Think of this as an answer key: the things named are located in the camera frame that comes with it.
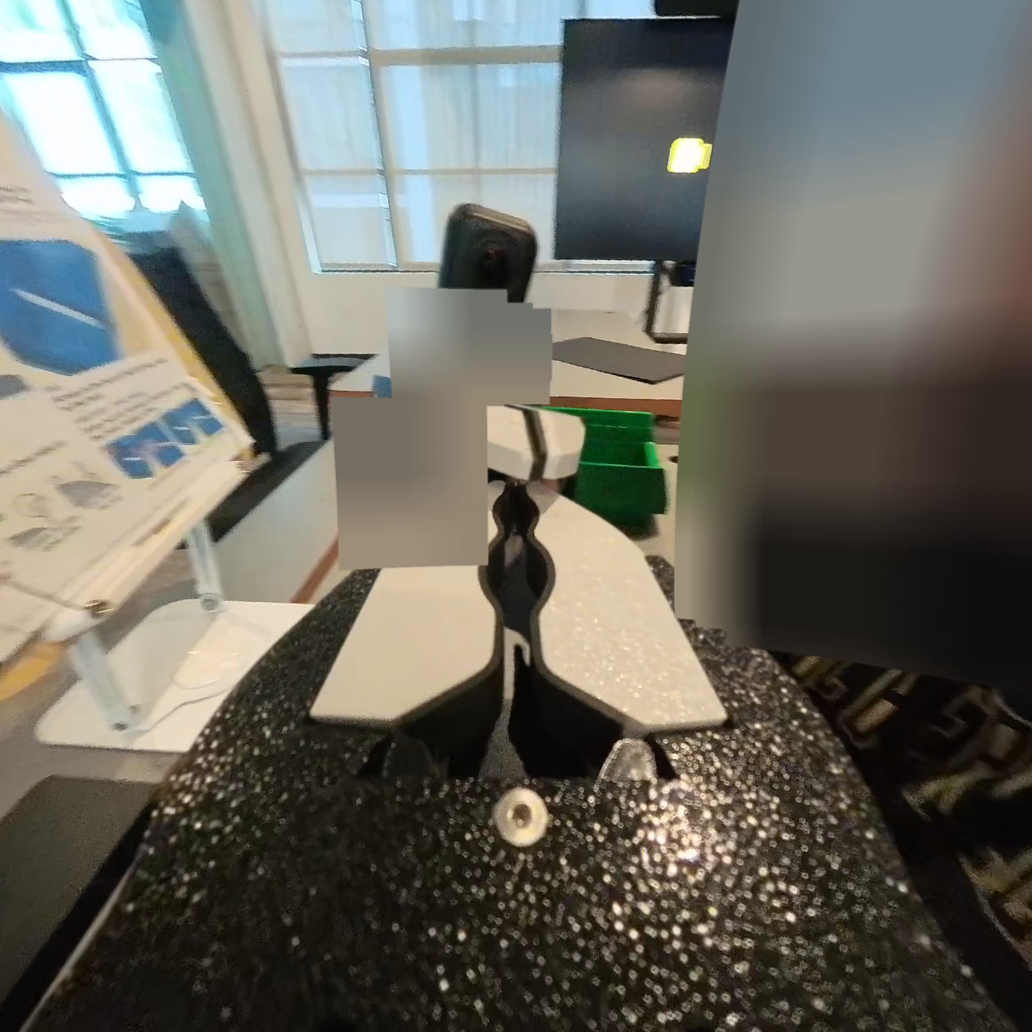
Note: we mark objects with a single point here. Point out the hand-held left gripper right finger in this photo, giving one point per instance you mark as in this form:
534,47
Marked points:
613,629

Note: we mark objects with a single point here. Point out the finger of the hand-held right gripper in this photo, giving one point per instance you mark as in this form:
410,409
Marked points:
508,439
560,443

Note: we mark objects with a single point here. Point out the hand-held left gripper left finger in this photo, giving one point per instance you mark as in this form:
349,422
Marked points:
419,645

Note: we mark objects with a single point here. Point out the black desk mat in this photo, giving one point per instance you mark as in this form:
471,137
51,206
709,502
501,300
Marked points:
56,871

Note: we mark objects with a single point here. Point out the green plastic bin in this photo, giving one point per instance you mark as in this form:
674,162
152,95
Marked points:
621,484
613,427

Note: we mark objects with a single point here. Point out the white table with wooden edge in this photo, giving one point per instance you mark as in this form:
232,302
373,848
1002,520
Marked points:
601,395

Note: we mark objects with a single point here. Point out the black table mat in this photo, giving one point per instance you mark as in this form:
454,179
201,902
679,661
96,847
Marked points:
621,359

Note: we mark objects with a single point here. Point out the large paned window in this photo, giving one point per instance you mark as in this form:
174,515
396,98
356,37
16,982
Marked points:
451,121

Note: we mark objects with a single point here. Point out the large black screen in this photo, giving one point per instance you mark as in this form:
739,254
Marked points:
629,137

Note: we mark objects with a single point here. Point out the black stool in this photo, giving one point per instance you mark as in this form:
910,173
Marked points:
326,375

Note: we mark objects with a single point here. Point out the clear acrylic poster stand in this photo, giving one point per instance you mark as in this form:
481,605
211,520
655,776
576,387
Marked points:
201,661

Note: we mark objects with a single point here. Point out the person's black printed clothing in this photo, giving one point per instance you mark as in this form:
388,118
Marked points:
927,726

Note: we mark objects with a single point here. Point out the white poster board yellow edge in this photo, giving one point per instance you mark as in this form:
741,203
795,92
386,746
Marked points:
89,387

